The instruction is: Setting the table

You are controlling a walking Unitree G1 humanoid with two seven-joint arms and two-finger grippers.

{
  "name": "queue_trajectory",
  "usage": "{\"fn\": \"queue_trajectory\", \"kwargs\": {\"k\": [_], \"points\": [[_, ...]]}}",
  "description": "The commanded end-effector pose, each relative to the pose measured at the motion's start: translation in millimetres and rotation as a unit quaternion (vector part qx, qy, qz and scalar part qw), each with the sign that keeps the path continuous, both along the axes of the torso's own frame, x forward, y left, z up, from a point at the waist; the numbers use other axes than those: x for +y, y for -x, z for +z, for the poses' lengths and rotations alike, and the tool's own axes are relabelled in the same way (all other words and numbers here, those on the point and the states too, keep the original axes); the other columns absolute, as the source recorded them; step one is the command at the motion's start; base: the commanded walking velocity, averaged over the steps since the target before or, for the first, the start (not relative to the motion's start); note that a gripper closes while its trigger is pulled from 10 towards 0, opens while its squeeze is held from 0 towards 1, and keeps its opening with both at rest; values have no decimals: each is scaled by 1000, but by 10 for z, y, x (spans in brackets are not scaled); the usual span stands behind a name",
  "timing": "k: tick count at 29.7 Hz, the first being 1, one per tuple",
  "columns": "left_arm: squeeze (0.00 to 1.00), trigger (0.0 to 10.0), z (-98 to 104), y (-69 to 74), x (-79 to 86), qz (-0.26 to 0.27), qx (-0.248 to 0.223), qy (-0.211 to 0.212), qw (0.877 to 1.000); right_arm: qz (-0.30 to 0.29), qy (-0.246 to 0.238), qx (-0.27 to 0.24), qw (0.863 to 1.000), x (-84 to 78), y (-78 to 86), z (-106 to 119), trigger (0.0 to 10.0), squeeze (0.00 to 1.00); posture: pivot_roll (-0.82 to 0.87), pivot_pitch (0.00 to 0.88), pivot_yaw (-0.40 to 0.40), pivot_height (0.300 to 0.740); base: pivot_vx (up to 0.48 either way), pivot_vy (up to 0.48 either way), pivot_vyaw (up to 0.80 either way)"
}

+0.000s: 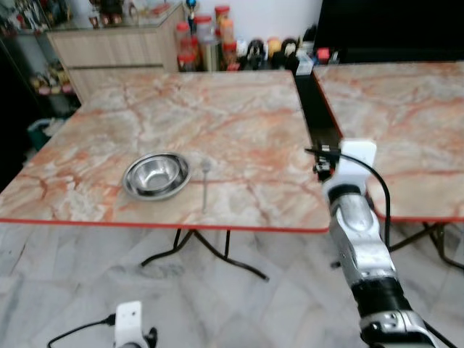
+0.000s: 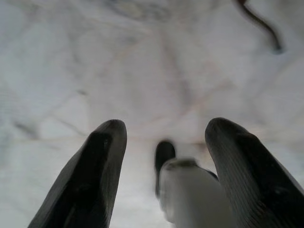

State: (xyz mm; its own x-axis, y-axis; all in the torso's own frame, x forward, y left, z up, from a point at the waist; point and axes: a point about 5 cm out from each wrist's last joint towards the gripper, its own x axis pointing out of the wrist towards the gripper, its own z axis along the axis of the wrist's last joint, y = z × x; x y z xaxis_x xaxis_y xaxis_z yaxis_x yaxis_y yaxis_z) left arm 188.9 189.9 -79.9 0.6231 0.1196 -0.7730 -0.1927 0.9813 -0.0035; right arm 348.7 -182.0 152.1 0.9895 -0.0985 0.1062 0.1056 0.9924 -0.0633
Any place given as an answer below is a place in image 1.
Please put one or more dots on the black television screen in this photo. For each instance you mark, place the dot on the black television screen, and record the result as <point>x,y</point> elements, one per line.
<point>391,29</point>

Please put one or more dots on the stainless steel bowl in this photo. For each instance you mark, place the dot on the stainless steel bowl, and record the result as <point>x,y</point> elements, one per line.
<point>156,174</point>

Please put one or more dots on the marble-pattern folding table, red edge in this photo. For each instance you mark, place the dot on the marble-pattern folding table, red edge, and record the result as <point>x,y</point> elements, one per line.
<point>239,130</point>
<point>406,109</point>

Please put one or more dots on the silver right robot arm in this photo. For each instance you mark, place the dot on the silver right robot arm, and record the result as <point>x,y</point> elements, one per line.
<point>359,243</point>

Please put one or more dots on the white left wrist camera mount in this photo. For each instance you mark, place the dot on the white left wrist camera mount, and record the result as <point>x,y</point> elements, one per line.
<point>129,322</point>

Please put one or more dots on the dark shelf with jars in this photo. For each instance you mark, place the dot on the dark shelf with jars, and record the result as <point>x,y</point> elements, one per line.
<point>36,72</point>

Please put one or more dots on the small white box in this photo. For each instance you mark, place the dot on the small white box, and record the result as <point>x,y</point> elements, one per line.
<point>304,67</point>

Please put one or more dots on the small jar red lid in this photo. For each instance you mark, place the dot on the small jar red lid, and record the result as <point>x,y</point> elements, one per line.
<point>230,56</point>

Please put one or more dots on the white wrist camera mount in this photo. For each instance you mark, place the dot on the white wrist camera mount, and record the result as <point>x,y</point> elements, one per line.
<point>129,322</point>
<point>355,163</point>

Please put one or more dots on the tall orange jar red lid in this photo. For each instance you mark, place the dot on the tall orange jar red lid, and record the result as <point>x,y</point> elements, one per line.
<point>222,25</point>

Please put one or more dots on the clear jar red lid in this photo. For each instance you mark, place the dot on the clear jar red lid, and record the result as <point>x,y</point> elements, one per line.
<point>207,47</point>

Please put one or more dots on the teal plastic bin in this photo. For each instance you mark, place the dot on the teal plastic bin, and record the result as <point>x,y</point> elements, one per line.
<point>40,134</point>

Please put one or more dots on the small red-capped container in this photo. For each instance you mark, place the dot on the small red-capped container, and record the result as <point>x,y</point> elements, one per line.
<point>323,54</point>

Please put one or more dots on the metal spoon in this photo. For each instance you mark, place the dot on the metal spoon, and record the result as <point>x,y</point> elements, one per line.
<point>205,188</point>

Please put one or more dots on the red-filled jar red lid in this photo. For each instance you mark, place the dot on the red-filled jar red lid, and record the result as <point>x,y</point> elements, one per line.
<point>185,47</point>

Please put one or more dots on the light wooden cabinet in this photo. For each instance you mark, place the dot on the light wooden cabinet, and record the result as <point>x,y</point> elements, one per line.
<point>116,51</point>

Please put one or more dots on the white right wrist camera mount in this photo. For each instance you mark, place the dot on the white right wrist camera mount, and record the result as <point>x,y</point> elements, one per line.
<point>355,163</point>

